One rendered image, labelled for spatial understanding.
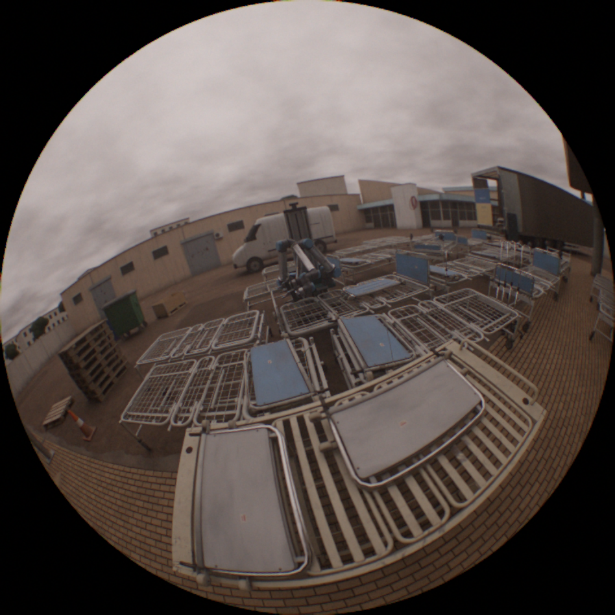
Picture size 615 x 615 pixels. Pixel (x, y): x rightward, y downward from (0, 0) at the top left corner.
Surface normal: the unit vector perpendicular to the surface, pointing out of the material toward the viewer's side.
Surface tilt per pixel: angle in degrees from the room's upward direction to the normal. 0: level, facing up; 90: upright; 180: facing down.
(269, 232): 88
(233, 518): 3
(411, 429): 6
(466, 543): 0
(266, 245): 88
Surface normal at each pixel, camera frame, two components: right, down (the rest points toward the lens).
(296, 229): 0.19, 0.36
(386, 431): -0.18, -0.85
